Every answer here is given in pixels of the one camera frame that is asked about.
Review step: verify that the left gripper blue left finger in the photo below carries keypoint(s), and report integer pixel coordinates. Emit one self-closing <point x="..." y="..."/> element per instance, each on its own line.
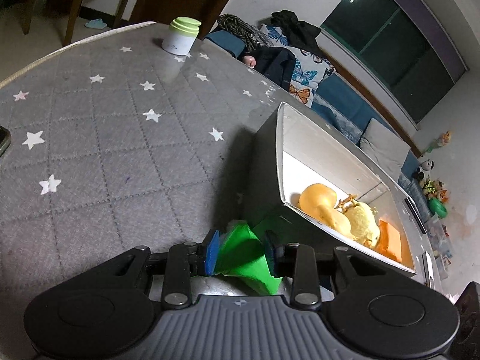
<point x="184" y="261"/>

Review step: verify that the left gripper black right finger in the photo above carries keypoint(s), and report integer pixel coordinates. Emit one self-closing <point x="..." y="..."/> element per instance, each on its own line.
<point x="297" y="262"/>

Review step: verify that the green plastic packet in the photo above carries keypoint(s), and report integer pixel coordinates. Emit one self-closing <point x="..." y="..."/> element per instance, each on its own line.
<point x="262" y="265"/>

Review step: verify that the orange rubber duck toy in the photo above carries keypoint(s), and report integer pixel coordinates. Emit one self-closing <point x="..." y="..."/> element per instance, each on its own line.
<point x="319" y="201"/>

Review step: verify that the grey cardboard box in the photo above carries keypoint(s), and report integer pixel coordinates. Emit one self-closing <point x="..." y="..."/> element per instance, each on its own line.
<point x="293" y="151"/>

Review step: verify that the yellow plush toy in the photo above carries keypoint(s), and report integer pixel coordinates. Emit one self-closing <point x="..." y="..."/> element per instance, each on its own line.
<point x="361" y="216"/>

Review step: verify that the orange plastic packet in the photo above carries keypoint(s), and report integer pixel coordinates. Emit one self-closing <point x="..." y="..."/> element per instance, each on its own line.
<point x="389" y="243"/>

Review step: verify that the grey star table mat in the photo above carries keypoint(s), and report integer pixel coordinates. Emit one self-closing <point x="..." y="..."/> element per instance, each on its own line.
<point x="119" y="151"/>

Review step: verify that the grey sofa pillow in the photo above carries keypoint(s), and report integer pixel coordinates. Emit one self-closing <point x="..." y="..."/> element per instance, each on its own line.
<point x="385" y="148"/>

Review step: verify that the panda plush toy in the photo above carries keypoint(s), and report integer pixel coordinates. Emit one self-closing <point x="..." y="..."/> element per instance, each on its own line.
<point x="423" y="171"/>

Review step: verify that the blue sofa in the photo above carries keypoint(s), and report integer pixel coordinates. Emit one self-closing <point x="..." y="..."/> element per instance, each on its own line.
<point x="334" y="100"/>

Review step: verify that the butterfly pattern cushion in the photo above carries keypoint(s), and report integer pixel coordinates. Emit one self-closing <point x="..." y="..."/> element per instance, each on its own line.
<point x="309" y="71"/>

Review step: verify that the dark navy jacket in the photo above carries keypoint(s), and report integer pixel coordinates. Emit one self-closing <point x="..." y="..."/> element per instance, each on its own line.
<point x="275" y="63"/>

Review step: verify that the white jar green lid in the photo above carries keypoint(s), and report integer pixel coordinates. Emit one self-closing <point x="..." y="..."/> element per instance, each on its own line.
<point x="182" y="32"/>

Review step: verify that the black clothes pile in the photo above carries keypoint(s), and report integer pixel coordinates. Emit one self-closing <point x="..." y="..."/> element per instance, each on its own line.
<point x="299" y="34"/>

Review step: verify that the striped dark cloth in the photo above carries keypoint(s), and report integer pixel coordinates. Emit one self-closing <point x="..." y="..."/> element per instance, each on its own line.
<point x="240" y="29"/>

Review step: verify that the dark green window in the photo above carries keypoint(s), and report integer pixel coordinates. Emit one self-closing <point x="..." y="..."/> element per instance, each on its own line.
<point x="403" y="44"/>

